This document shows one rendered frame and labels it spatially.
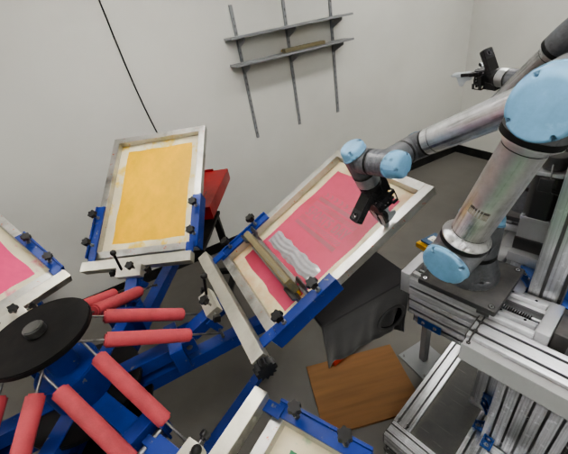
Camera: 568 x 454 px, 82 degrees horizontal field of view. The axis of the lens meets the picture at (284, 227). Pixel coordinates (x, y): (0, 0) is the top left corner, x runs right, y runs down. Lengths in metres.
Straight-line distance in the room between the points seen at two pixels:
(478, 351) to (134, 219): 1.66
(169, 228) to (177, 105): 1.50
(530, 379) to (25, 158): 3.16
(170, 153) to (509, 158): 1.75
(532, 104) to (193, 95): 2.71
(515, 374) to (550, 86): 0.70
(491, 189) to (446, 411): 1.48
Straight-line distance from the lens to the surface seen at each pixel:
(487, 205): 0.81
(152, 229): 1.87
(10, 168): 3.19
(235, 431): 1.12
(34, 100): 3.06
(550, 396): 1.09
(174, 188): 1.93
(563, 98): 0.68
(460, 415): 2.08
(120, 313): 1.35
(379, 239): 1.19
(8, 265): 2.11
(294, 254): 1.36
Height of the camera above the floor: 2.01
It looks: 32 degrees down
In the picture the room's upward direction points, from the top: 11 degrees counter-clockwise
